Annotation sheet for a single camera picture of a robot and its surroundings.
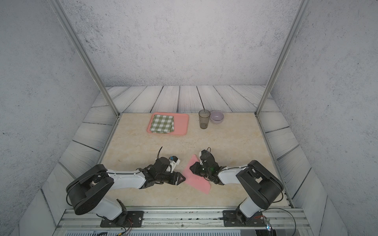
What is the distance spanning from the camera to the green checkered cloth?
1.10 m

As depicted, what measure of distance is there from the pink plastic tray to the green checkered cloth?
0.04 ft

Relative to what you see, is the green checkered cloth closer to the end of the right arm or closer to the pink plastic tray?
the pink plastic tray

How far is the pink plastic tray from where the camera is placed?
3.68 feet
